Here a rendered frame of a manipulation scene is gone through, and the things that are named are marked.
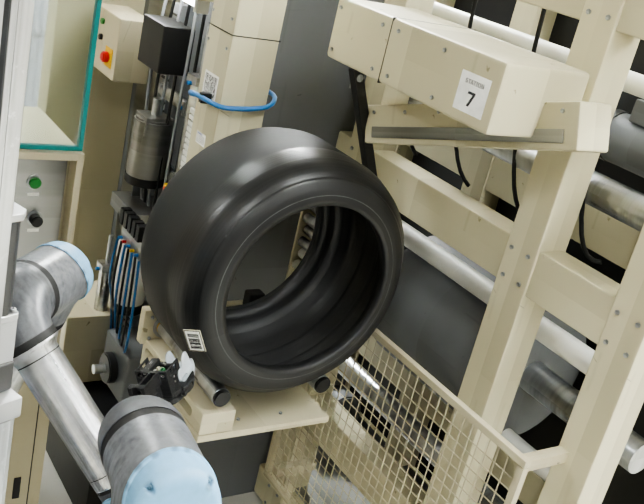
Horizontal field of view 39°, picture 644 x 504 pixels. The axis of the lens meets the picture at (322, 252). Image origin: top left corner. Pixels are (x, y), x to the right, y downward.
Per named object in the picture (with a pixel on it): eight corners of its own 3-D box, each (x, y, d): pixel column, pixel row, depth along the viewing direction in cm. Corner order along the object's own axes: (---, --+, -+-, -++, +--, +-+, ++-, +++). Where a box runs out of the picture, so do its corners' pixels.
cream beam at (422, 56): (323, 56, 223) (337, -6, 218) (402, 65, 238) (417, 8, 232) (483, 136, 178) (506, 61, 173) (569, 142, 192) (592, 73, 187)
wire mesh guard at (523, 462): (262, 474, 283) (310, 275, 258) (267, 473, 284) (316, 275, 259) (438, 700, 216) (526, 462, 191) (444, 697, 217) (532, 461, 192)
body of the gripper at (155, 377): (180, 356, 179) (152, 390, 169) (189, 392, 182) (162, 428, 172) (147, 355, 181) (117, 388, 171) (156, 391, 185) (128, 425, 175)
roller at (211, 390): (170, 332, 234) (154, 334, 231) (172, 317, 232) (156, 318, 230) (229, 406, 208) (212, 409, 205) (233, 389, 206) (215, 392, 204)
